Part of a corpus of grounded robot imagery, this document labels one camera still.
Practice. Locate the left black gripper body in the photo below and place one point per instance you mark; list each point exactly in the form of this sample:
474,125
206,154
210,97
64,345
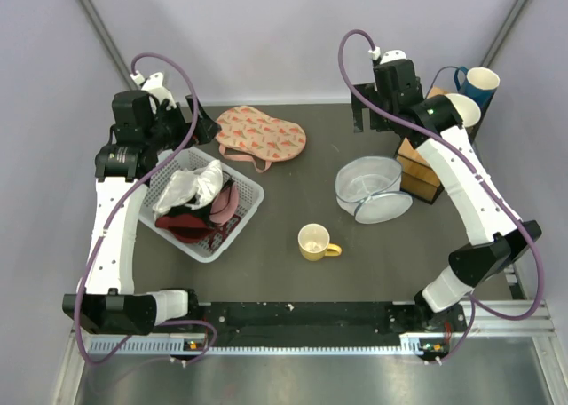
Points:
169,130

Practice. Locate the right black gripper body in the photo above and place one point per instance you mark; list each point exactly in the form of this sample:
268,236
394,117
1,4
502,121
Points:
382,104

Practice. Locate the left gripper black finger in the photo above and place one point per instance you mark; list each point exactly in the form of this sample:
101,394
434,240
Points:
206,129
193,104

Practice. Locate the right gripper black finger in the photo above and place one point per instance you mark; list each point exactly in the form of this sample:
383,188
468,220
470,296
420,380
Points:
367,90
380,123

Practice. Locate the peach floral laundry bag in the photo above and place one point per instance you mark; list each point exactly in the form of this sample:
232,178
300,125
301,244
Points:
249,135

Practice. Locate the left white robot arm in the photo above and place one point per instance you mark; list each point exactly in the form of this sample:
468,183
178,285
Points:
146,135

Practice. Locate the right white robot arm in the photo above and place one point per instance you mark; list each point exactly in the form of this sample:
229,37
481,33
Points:
436,127

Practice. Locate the white mesh laundry bag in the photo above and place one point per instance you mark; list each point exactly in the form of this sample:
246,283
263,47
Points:
368,188

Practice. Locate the pink bra in basket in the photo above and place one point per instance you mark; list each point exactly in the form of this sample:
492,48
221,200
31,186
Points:
225,206

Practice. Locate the dark red bra in basket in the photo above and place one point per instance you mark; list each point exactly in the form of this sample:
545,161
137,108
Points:
186,228

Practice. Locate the white garment in basket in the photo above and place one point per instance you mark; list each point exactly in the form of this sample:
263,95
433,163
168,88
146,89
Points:
195,189

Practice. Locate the white bowl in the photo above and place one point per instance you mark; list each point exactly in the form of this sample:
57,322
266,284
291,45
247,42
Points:
467,109

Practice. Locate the white plastic basket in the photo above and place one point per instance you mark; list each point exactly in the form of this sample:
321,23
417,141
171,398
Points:
207,250

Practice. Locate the blue white mug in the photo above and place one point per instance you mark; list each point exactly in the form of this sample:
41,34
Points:
477,83

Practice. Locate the yellow mug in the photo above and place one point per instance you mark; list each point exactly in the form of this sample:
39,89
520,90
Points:
314,243

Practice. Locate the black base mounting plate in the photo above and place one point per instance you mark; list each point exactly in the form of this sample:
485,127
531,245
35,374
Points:
339,324

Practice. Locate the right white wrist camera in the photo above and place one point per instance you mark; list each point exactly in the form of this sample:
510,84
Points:
379,57

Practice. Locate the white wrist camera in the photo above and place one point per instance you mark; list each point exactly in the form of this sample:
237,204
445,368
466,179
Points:
155,86
379,57

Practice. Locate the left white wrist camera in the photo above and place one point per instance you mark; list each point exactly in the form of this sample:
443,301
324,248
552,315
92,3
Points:
155,86

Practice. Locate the wooden black frame shelf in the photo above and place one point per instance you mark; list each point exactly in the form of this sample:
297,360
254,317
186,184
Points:
418,179

